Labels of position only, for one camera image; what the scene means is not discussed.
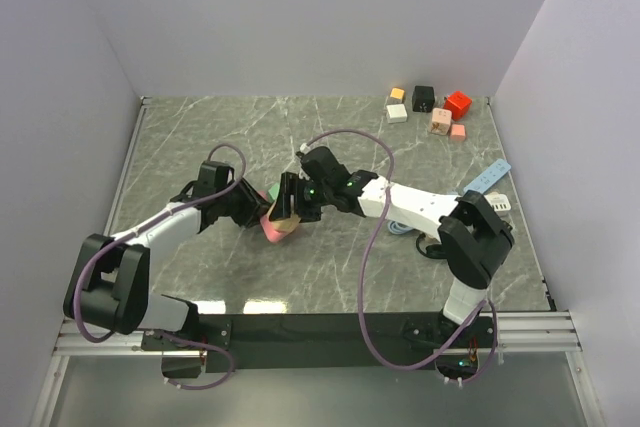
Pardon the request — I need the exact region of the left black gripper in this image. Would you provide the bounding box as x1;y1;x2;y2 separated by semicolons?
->
217;177;274;228

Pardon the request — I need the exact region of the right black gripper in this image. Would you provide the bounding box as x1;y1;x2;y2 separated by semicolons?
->
268;172;332;225

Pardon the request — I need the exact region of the tan wooden cube adapter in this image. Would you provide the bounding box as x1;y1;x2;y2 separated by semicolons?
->
267;204;301;234

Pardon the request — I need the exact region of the small green block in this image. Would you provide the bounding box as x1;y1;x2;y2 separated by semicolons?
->
267;184;280;202

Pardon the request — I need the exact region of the pink triangle block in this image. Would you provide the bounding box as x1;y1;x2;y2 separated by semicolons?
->
259;191;299;243

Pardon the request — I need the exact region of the white cube adapter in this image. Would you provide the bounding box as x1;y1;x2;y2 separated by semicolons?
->
385;104;408;124

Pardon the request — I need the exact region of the black power cord with plug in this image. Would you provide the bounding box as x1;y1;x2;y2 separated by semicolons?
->
415;234;451;261

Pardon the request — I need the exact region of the small orange cube adapter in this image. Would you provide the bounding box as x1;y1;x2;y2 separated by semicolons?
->
388;87;405;104

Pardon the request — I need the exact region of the black cube plug adapter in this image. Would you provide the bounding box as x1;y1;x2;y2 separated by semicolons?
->
412;85;436;113

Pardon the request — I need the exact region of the pink cube adapter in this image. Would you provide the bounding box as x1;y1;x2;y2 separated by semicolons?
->
428;108;452;136

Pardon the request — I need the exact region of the small salmon cube adapter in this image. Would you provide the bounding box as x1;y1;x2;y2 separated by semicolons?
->
449;124;467;141

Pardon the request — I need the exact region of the light blue power strip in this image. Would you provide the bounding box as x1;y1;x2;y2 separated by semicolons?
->
463;159;511;194

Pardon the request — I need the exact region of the red cube plug adapter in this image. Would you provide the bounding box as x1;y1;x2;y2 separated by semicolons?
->
443;91;472;121

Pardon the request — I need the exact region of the white power strip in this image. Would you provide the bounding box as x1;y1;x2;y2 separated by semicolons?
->
485;194;512;216

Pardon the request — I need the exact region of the beige red power strip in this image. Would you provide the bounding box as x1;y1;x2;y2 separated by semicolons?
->
484;191;504;200

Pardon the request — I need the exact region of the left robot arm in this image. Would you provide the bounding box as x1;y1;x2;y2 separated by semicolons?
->
63;161;270;349

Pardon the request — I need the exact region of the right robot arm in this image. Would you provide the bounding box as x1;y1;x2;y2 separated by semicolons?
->
269;146;514;346

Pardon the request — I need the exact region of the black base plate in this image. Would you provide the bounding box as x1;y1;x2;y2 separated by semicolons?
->
140;311;500;374

